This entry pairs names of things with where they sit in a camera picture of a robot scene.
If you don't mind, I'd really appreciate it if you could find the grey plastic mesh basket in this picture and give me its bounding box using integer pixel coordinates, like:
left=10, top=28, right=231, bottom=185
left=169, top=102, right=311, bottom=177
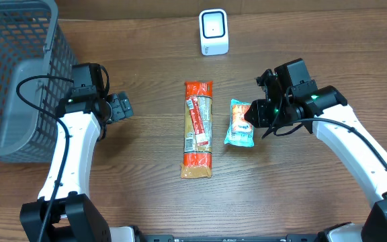
left=0, top=0, right=78, bottom=163

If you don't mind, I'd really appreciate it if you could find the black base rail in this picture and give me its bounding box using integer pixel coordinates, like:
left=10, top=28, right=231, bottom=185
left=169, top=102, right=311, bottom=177
left=144, top=234, right=318, bottom=242

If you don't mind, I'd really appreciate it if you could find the long orange cracker pack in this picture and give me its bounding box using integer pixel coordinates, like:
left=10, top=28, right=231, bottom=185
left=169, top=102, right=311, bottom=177
left=181, top=81, right=213, bottom=179

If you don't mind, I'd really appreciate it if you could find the white barcode scanner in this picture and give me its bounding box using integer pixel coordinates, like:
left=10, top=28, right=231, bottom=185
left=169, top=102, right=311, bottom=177
left=198, top=9, right=229, bottom=56

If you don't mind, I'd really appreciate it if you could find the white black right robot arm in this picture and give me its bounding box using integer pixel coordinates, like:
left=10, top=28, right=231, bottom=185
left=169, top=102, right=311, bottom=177
left=245, top=86, right=387, bottom=241

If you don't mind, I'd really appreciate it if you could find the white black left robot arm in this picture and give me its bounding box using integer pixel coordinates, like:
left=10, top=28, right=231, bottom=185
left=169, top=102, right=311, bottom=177
left=19, top=91, right=135, bottom=241

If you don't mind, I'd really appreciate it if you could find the teal snack packet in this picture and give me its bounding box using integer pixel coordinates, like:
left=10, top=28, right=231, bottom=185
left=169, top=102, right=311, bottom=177
left=224, top=99, right=254, bottom=147

